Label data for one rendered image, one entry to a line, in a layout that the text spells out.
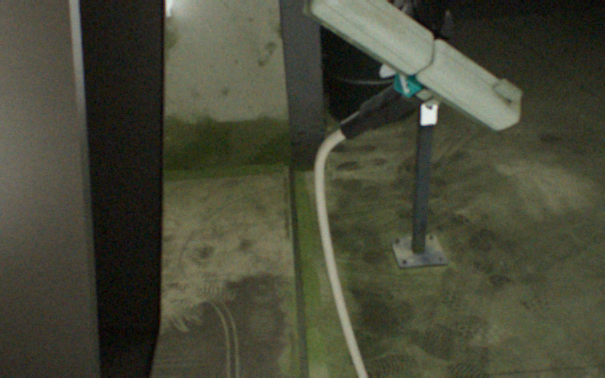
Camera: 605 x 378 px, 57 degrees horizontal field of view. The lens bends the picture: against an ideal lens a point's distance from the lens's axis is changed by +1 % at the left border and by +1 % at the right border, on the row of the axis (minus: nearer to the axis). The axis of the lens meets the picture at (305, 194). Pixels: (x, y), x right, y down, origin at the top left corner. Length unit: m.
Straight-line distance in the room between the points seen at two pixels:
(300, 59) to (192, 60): 0.52
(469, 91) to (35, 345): 0.57
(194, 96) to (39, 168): 2.33
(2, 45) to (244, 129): 2.43
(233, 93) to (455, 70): 2.21
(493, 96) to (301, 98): 2.17
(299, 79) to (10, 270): 2.30
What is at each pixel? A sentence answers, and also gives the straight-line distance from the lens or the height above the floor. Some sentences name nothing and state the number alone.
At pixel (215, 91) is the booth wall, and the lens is 2.84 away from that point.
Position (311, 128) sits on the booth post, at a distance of 2.91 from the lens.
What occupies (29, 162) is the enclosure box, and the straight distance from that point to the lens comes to 0.56.
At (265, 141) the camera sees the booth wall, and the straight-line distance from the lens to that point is 2.93.
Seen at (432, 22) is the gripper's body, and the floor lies 1.26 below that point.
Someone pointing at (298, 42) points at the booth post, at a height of 0.70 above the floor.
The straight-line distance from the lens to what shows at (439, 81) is 0.68.
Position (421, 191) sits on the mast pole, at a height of 0.32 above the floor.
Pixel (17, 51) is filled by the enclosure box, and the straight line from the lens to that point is 0.52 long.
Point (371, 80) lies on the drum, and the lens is 3.36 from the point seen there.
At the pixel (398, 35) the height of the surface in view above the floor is 1.28.
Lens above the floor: 1.45
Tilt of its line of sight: 31 degrees down
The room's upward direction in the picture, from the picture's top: 4 degrees counter-clockwise
